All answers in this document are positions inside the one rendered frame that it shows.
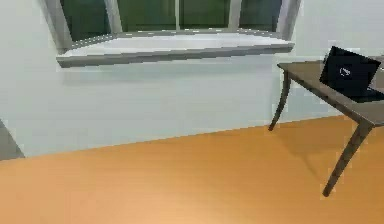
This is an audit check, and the black laptop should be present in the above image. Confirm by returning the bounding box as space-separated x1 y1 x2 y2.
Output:
318 45 384 104

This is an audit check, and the grey framed bay window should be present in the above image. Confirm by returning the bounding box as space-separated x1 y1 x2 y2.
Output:
42 0 303 69

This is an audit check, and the dark brown wooden table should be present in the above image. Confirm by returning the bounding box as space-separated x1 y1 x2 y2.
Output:
267 55 384 198

